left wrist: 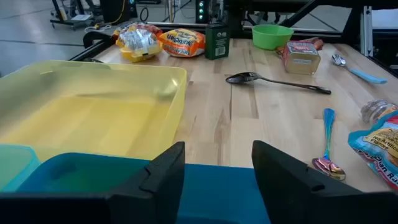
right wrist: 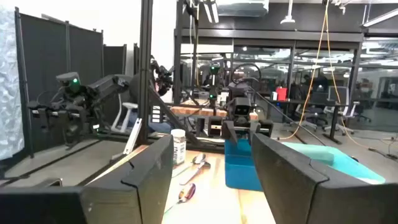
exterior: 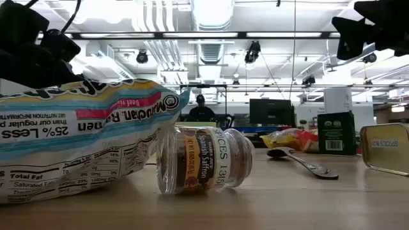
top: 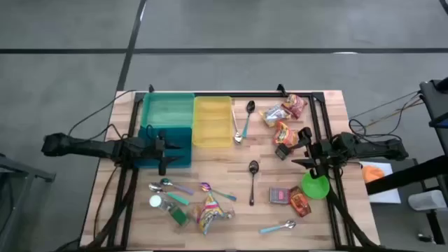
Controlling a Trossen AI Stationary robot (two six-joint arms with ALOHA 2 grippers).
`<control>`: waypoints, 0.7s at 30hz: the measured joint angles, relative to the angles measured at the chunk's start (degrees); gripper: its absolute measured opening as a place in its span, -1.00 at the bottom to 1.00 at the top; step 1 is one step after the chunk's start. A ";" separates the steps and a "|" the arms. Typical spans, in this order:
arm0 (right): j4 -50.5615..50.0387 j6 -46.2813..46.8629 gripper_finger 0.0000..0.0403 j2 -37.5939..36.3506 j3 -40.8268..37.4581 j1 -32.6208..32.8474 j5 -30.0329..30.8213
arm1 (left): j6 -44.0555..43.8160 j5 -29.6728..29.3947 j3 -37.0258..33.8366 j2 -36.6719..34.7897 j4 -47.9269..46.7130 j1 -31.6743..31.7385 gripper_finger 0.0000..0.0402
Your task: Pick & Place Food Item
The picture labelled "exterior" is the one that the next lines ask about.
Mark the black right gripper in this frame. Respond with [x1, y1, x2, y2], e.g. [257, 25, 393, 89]
[331, 0, 409, 61]

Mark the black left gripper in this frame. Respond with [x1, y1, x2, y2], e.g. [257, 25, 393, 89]
[0, 0, 84, 89]

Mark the blue-striped low-sodium ramen packet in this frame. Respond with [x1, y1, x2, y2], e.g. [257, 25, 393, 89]
[0, 78, 191, 205]

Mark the dark green tea box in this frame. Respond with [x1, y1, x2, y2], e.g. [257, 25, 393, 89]
[317, 111, 357, 157]

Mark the yellow chicken ramen packet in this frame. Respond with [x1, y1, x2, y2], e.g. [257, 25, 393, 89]
[259, 128, 303, 151]

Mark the small glass saffron jar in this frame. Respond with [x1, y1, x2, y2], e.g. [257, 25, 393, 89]
[155, 124, 256, 196]

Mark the white square pillar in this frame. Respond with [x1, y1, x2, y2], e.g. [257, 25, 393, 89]
[324, 87, 353, 114]

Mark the black overhead crossbar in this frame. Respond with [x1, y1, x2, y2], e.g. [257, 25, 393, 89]
[37, 31, 341, 40]

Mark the rectangular metal spice tin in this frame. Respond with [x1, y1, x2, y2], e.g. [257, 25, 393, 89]
[360, 122, 409, 177]

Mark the black computer monitor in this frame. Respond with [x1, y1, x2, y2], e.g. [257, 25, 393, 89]
[249, 98, 297, 127]

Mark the all-black metal spoon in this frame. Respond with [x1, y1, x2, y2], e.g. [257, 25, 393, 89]
[266, 146, 339, 180]

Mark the person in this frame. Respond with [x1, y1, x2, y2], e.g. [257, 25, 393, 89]
[187, 94, 217, 123]

